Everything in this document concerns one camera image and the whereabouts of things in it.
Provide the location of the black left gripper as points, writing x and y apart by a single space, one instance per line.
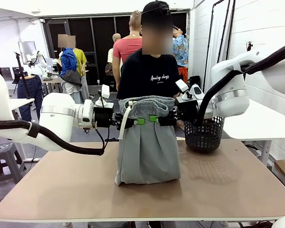
104 117

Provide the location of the small black mounted camera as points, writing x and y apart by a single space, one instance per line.
249 46

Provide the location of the black curved pole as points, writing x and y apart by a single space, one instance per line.
210 35

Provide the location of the person's left hand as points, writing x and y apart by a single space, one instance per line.
181 125

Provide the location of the white table with crank leg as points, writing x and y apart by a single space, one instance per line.
270 123

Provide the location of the black printed t-shirt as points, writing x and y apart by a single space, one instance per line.
145 78

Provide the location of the grey shorts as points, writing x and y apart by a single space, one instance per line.
149 154

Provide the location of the black perforated laundry basket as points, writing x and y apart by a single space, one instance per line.
204 140

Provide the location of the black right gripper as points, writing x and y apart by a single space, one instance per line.
187 110

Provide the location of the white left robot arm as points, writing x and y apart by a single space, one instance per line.
57 114

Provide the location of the grey framed wall board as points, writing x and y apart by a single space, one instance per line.
26 48

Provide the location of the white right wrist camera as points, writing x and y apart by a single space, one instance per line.
182 85

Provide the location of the black object on floor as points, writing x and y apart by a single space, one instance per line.
112 139

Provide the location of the small white background robot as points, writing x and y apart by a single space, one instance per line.
39 60

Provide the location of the black bag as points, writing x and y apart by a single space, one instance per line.
194 80

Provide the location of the person's blurred head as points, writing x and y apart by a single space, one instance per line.
156 35

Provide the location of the white side table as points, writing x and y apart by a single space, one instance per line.
21 103

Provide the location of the mannequin in blue jeans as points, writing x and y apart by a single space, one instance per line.
32 88

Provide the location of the figure in yellow shirt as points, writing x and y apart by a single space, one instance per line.
82 59

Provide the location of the black straight pole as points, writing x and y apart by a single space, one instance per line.
226 26

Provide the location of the grey plastic stool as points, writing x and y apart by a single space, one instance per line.
4 154

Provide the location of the black tripod stand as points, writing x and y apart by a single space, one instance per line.
22 73

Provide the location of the black cap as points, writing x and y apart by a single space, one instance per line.
154 9

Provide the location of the figure in blue jacket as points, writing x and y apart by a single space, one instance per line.
67 61

